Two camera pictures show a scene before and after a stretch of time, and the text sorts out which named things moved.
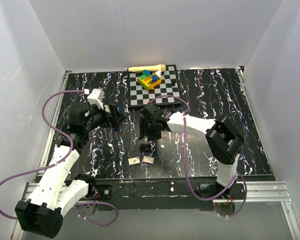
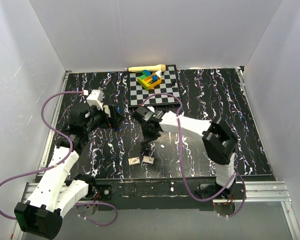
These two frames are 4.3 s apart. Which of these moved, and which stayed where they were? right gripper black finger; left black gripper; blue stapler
Moved: right gripper black finger
Stayed: blue stapler; left black gripper
